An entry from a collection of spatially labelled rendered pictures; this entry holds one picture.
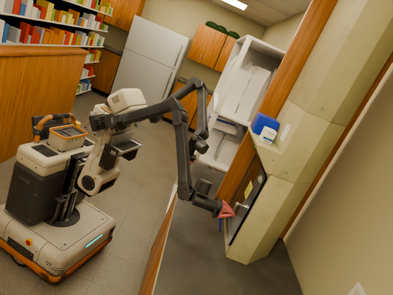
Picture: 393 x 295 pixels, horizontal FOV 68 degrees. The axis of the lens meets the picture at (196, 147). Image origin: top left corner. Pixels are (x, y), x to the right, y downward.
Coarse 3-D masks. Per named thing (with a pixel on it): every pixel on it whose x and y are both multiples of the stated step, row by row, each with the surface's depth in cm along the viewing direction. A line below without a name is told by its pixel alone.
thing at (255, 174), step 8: (256, 160) 149; (256, 168) 143; (248, 176) 152; (256, 176) 138; (264, 176) 127; (248, 184) 146; (256, 184) 133; (240, 192) 154; (256, 192) 129; (240, 200) 148; (248, 200) 136; (232, 208) 156; (240, 208) 142; (248, 208) 131; (240, 216) 137; (232, 224) 145; (240, 224) 133; (232, 232) 139; (232, 240) 136
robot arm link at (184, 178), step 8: (176, 112) 139; (176, 120) 138; (176, 128) 141; (184, 128) 140; (176, 136) 141; (184, 136) 140; (176, 144) 141; (184, 144) 139; (184, 152) 138; (184, 160) 138; (184, 168) 138; (184, 176) 137; (184, 184) 136
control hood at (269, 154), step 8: (248, 128) 149; (256, 136) 133; (256, 144) 121; (264, 144) 126; (272, 144) 132; (264, 152) 121; (272, 152) 121; (264, 160) 122; (272, 160) 122; (264, 168) 124; (272, 168) 123
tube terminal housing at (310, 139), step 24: (288, 120) 130; (312, 120) 116; (288, 144) 119; (312, 144) 119; (288, 168) 123; (312, 168) 129; (264, 192) 127; (288, 192) 126; (264, 216) 131; (288, 216) 142; (240, 240) 135; (264, 240) 138
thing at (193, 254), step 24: (192, 168) 220; (216, 192) 199; (192, 216) 160; (168, 240) 133; (192, 240) 140; (216, 240) 148; (168, 264) 120; (192, 264) 125; (216, 264) 132; (240, 264) 138; (264, 264) 146; (288, 264) 155; (168, 288) 108; (192, 288) 113; (216, 288) 118; (240, 288) 124; (264, 288) 130; (288, 288) 136
